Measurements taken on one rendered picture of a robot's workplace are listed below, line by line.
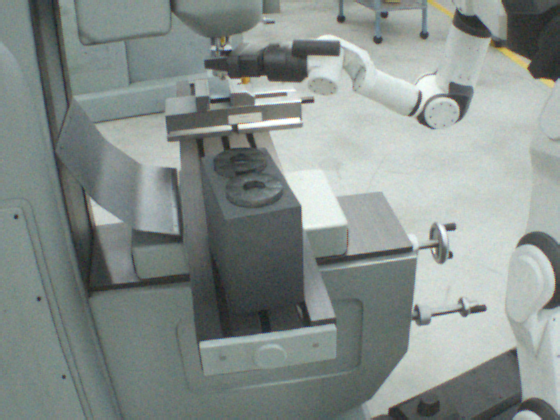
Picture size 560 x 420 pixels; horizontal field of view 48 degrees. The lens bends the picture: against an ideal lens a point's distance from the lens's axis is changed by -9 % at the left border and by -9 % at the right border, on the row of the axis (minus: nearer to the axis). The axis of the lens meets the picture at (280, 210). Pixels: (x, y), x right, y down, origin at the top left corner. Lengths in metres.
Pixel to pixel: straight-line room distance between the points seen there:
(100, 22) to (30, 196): 0.38
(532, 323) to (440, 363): 1.27
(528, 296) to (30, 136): 0.98
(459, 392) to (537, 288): 0.46
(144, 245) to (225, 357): 0.50
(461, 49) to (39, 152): 0.89
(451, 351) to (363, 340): 0.81
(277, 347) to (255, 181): 0.27
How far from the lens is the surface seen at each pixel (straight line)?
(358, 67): 1.47
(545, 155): 1.10
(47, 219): 1.44
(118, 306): 1.61
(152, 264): 1.55
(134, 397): 1.82
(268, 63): 1.41
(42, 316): 1.57
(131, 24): 1.34
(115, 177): 1.60
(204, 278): 1.22
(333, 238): 1.56
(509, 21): 1.09
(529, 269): 1.17
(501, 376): 1.61
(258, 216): 1.03
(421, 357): 2.49
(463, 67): 1.44
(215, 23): 1.38
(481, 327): 2.65
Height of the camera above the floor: 1.70
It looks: 31 degrees down
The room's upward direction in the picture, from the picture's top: 3 degrees counter-clockwise
